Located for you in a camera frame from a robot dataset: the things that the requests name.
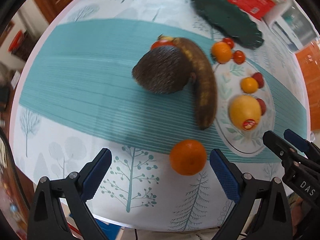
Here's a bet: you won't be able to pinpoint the red lychee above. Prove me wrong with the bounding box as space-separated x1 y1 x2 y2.
257 98 267 116
252 72 265 89

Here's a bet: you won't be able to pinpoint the cherry tomato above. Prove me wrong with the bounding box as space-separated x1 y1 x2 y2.
233 50 246 64
222 37 234 49

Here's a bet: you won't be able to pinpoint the teal striped table runner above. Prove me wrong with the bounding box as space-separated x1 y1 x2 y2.
20 18 308 163

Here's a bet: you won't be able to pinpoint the dark green scalloped plate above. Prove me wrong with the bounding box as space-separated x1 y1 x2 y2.
190 0 264 49

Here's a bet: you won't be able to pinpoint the orange mandarin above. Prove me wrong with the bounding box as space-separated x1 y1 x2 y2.
169 139 207 176

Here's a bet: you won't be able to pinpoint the cherry tomato right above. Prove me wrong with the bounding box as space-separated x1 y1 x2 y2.
233 50 246 64

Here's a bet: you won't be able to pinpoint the red tomato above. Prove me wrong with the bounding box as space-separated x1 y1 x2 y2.
150 40 175 50

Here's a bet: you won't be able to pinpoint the large yellow orange with sticker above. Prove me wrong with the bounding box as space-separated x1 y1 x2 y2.
228 95 262 131

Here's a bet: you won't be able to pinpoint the white dish sterilizer box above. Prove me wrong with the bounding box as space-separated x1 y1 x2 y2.
263 0 319 53

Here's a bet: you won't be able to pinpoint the small orange tangerine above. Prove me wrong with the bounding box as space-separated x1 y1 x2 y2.
211 41 233 64

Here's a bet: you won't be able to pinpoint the tree pattern tablecloth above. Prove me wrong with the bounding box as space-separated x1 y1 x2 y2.
10 0 310 231

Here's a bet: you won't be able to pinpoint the small yellow kumquat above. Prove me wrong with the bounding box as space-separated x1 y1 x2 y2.
240 77 259 94

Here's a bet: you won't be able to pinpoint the cherry tomato left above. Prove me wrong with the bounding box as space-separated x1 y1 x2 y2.
222 37 234 49

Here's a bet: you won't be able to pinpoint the overripe brown banana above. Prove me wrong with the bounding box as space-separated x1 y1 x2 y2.
157 35 217 130

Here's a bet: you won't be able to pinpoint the dark avocado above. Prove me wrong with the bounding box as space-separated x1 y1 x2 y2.
132 46 193 94

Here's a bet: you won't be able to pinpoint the round white floral placemat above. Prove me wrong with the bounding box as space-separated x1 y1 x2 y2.
214 61 276 158

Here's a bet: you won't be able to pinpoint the wooden cabinet right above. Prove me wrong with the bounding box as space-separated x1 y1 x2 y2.
295 40 320 131

